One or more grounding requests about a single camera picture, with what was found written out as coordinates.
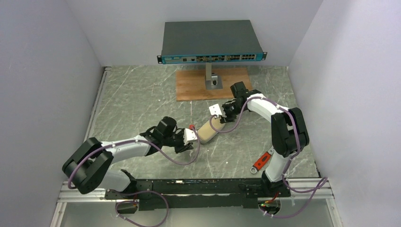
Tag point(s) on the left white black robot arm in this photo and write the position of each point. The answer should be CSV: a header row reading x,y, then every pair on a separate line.
x,y
88,168

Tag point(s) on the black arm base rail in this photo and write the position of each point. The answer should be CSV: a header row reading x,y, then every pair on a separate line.
x,y
247,193

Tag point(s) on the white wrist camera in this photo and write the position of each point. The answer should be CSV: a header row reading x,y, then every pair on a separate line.
x,y
189,135
216,110

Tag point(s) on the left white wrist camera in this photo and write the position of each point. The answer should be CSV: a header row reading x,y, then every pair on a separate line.
x,y
189,135

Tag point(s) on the wooden base board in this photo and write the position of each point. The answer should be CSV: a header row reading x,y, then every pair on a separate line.
x,y
190,84

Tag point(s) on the beige umbrella case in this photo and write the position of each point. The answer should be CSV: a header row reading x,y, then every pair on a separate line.
x,y
206,132

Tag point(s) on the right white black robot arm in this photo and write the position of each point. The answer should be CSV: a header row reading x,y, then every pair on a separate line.
x,y
288,131

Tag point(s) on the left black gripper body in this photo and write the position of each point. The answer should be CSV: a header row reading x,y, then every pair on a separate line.
x,y
182,143

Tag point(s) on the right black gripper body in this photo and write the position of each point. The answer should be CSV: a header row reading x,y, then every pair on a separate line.
x,y
226,111

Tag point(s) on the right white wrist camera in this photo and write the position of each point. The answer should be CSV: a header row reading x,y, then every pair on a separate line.
x,y
216,110

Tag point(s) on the teal grey network switch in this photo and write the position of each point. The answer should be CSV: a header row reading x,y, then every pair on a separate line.
x,y
210,41

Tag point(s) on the grey metal stand post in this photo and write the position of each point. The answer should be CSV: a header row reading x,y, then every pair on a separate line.
x,y
212,80

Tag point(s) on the red handled adjustable wrench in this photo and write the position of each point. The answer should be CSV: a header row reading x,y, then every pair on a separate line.
x,y
262,161

